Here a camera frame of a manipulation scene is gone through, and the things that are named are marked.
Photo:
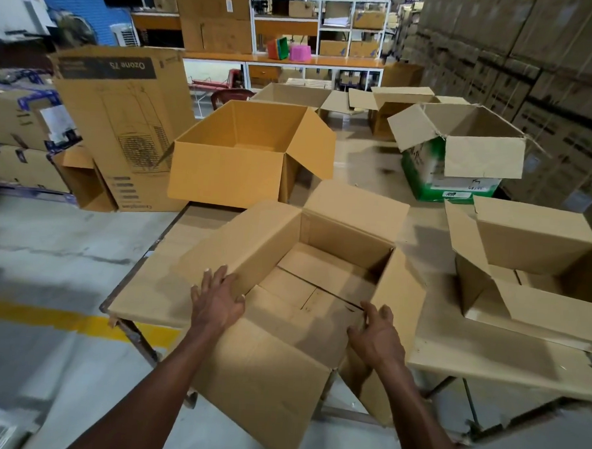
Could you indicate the person's left hand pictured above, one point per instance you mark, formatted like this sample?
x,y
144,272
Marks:
x,y
215,304

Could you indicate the person's right hand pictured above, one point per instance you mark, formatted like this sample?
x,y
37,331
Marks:
x,y
377,335

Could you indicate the pink plastic basket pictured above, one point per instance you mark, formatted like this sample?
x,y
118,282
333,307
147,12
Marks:
x,y
300,53

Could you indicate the green and orange plastic bins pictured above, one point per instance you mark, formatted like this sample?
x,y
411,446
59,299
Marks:
x,y
278,48

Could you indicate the plain cardboard box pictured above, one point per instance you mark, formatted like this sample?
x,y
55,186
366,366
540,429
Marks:
x,y
291,311

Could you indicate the red metal trolley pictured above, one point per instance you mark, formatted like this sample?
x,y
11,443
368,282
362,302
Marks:
x,y
212,81

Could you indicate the orange wooden counter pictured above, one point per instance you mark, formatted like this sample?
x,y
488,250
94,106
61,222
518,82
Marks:
x,y
285,60

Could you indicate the small open brown cardboard box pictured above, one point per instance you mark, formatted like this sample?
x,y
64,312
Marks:
x,y
83,178

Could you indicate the person's right thumb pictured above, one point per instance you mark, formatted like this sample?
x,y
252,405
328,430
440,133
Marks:
x,y
355,334

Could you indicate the person's right forearm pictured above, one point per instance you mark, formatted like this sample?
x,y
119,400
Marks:
x,y
419,416

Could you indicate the white air conditioner unit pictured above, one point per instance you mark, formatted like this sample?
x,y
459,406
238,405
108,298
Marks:
x,y
123,34

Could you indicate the open cardboard box folded flaps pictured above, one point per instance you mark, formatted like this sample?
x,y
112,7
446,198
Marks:
x,y
531,274

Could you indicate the green and white cardboard box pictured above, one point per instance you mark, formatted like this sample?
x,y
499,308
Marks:
x,y
452,175

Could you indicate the flat open cardboard box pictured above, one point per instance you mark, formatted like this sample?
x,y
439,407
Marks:
x,y
302,97

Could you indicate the wall of stacked cardboard boxes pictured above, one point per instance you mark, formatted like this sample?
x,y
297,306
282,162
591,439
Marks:
x,y
541,71

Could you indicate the white metal shelving unit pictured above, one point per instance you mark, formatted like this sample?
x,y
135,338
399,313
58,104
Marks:
x,y
319,22

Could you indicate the tall printed cardboard appliance box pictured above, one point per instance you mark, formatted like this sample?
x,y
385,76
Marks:
x,y
128,119

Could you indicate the large open orange-brown cardboard box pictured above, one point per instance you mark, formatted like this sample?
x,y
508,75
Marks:
x,y
245,155

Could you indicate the person's left fingers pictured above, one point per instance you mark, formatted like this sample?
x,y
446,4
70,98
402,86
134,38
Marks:
x,y
216,279

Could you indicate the taped cardboard box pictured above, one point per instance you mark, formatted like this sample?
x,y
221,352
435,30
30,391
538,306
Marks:
x,y
21,168
19,118

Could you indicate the person's left forearm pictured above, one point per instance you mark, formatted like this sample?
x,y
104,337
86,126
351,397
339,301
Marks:
x,y
153,393

